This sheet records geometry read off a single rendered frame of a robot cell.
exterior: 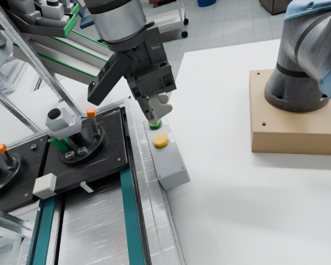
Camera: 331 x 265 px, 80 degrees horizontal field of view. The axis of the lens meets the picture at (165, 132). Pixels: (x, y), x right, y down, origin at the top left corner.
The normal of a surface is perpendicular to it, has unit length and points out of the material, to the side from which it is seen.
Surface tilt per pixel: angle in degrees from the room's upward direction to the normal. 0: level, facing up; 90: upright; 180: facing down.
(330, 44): 77
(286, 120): 5
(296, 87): 68
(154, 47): 90
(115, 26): 90
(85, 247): 0
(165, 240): 0
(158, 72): 90
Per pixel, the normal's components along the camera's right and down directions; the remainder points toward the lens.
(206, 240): -0.26, -0.65
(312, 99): -0.10, 0.47
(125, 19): 0.41, 0.59
